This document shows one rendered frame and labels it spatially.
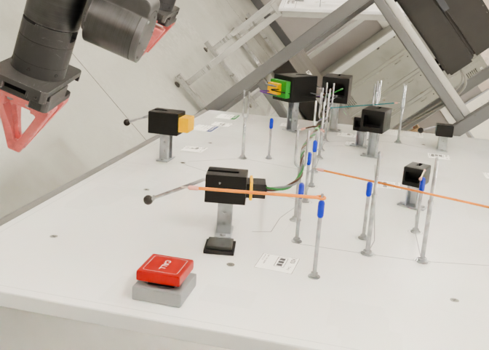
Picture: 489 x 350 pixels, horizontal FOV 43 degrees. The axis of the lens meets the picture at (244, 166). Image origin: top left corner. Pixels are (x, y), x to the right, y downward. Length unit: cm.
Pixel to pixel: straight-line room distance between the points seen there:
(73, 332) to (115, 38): 53
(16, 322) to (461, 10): 140
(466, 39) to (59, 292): 142
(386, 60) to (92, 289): 750
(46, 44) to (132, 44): 9
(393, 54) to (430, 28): 624
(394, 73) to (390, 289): 742
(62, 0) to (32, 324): 50
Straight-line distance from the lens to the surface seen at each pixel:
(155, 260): 70
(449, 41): 185
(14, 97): 69
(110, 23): 64
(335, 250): 86
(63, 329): 101
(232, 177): 83
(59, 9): 66
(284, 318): 67
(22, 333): 96
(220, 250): 81
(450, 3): 185
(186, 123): 120
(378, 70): 811
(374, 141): 140
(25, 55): 68
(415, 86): 821
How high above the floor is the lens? 146
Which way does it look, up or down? 19 degrees down
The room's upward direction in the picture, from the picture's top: 56 degrees clockwise
